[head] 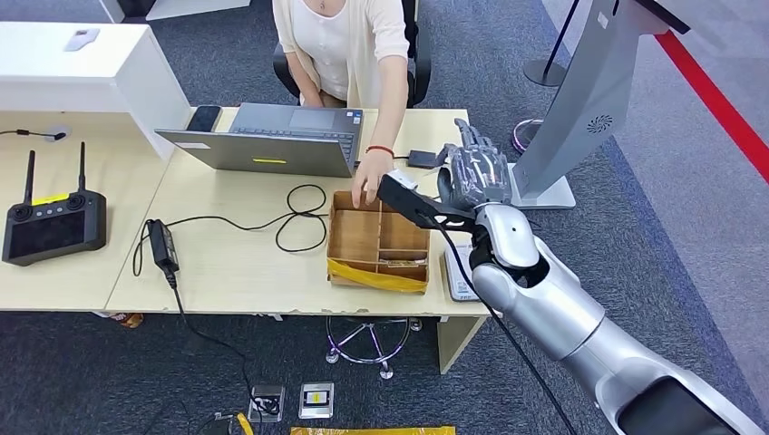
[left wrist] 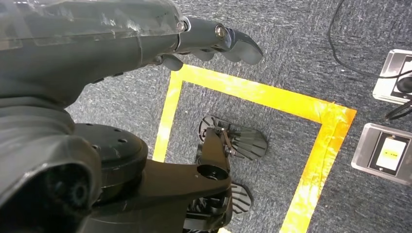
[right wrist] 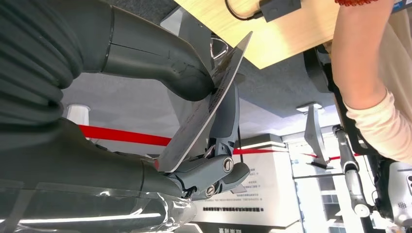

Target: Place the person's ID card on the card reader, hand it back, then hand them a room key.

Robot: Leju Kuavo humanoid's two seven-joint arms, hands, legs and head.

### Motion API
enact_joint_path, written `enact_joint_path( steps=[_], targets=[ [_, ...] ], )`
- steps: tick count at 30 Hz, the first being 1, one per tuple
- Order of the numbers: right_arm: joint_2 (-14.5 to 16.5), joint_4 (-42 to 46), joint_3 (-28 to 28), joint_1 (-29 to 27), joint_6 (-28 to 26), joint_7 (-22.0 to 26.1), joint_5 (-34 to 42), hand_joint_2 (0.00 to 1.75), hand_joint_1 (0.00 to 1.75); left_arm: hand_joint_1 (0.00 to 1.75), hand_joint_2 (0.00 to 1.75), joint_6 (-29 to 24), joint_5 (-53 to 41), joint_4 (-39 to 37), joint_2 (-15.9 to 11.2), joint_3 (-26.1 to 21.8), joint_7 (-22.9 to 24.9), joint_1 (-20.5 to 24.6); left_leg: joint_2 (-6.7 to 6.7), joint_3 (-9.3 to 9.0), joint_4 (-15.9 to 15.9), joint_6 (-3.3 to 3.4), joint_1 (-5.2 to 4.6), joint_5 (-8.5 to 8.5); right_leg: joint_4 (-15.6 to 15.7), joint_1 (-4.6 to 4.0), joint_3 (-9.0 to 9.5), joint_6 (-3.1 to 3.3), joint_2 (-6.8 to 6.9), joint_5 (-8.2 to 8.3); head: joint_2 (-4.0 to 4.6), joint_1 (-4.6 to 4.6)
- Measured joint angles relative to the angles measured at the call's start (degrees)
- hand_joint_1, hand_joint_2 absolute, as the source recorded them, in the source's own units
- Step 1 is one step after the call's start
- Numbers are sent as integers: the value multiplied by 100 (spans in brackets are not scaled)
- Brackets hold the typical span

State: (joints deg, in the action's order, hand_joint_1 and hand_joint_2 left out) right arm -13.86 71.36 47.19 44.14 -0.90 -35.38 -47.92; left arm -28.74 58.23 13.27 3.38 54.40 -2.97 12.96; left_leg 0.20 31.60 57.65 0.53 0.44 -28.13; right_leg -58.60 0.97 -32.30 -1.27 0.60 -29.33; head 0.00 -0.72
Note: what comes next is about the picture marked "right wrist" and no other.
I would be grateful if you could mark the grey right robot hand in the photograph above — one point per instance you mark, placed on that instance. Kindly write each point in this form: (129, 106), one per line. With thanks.
(96, 180)

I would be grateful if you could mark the black office chair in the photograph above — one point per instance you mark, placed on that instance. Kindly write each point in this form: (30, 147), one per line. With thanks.
(322, 74)

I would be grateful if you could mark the distant grey stand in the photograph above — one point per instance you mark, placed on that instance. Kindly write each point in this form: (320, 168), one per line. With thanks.
(314, 135)

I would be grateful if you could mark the white machine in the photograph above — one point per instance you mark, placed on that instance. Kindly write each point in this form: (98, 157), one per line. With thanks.
(400, 193)

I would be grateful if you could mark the small black adapter box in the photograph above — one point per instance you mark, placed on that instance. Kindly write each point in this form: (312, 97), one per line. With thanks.
(280, 8)

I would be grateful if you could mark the person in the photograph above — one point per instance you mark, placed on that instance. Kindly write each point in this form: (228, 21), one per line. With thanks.
(383, 128)

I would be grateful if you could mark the red barrier belt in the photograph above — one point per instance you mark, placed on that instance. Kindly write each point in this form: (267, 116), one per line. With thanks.
(128, 135)

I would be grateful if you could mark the white text sign board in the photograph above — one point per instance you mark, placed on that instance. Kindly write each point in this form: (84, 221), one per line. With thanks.
(270, 193)

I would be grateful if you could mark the white round pillar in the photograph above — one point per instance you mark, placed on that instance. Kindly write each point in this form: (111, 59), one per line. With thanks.
(78, 115)

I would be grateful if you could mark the silver jointed post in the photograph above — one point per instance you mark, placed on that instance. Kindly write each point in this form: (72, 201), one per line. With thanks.
(352, 180)

